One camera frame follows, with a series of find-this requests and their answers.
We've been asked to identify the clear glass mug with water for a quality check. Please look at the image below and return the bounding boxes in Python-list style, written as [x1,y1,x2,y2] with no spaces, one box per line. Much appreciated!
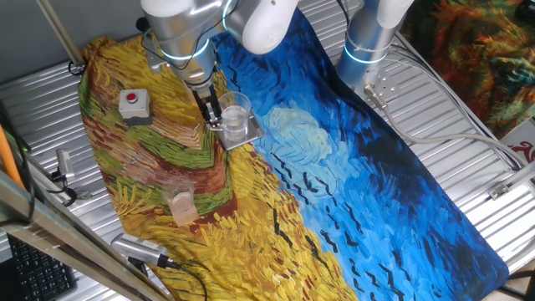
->
[207,91,252,142]

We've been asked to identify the light wooden cube block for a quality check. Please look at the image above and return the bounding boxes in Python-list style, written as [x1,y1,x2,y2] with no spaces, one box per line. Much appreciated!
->
[169,196,201,227]

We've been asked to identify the grey robot hose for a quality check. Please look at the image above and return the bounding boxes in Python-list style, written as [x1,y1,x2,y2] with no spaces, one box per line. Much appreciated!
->
[363,84,530,168]

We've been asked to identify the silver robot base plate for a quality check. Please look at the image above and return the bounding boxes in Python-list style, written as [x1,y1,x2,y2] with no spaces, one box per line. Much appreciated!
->
[354,66,401,110]

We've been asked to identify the dark colourful painted cloth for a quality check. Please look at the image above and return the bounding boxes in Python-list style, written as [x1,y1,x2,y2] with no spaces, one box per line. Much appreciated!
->
[400,0,535,139]

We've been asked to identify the empty clear plastic cup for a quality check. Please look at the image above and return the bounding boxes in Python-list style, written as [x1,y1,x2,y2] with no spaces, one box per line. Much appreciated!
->
[161,175,196,214]

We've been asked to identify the small silver camera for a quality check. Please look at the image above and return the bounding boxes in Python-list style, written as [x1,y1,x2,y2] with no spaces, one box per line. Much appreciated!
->
[56,148,76,181]

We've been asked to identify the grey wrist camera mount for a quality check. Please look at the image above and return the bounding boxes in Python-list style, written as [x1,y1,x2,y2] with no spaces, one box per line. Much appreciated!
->
[140,35,165,75]

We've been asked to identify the painted wheatfield tablecloth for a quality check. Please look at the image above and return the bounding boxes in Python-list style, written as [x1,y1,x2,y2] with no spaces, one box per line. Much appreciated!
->
[77,10,510,301]

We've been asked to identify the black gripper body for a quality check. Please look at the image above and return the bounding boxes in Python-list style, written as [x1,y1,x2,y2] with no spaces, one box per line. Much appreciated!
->
[191,82,222,113]

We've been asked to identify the white sign with red logo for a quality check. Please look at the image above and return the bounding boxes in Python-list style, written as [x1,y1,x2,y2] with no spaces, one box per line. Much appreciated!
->
[499,118,535,168]

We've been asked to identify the orange pole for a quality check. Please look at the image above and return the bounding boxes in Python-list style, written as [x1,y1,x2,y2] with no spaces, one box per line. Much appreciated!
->
[0,124,25,189]

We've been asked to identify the silver ribbed camera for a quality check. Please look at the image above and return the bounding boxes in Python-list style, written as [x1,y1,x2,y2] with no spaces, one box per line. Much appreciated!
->
[110,232,171,268]

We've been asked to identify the silver digital scale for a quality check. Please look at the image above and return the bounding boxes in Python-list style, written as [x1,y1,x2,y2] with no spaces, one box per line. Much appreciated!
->
[215,111,266,151]

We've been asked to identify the aluminium frame bar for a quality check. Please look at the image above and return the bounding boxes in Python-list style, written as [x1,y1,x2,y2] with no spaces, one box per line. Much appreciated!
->
[0,169,171,301]

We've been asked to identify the metal camera clamp bracket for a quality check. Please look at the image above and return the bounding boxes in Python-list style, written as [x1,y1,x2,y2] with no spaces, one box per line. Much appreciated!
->
[45,166,92,208]

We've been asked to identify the metal corner bracket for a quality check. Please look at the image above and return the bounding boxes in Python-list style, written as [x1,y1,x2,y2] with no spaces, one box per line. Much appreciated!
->
[487,161,535,201]

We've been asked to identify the thin aluminium pole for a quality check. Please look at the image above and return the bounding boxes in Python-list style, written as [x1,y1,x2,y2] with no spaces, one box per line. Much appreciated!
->
[35,0,87,68]

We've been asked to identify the black camera stand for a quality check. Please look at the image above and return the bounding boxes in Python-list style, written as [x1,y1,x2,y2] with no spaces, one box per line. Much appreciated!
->
[127,255,148,275]

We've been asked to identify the black camera cable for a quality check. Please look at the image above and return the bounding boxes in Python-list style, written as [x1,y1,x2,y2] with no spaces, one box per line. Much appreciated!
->
[166,259,209,301]

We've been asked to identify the grey box with red button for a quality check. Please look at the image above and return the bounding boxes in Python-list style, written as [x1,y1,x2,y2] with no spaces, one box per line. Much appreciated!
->
[118,88,154,127]

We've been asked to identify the black keyboard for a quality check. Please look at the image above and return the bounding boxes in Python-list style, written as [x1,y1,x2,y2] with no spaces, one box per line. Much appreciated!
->
[7,233,79,301]

